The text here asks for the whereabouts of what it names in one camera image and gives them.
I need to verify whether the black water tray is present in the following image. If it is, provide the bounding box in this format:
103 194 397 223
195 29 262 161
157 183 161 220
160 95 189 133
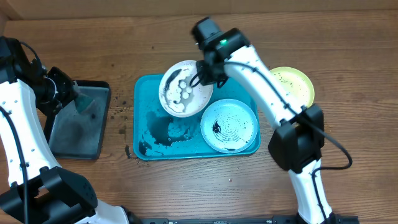
44 80 111 160

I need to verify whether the yellow plate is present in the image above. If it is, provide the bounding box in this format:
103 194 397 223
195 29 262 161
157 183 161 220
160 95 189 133
270 67 315 108

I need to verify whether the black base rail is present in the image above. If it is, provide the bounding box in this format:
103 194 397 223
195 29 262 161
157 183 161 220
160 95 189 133
126 212 360 224

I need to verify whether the green scrubbing sponge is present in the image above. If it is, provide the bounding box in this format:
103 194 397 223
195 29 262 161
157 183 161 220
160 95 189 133
74 86 96 114

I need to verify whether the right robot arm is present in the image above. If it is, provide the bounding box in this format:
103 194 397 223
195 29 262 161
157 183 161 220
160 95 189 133
190 17 335 223

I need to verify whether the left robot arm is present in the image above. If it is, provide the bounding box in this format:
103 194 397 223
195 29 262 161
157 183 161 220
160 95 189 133
1 37 139 223

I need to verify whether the white plate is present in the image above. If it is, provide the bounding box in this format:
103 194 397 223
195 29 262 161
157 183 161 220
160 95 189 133
159 60 214 118

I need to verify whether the light blue dirty plate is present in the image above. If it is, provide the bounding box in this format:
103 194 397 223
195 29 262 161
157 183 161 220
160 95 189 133
200 99 259 154

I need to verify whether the teal plastic tray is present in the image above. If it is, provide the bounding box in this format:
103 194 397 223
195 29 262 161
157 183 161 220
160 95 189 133
132 73 262 161

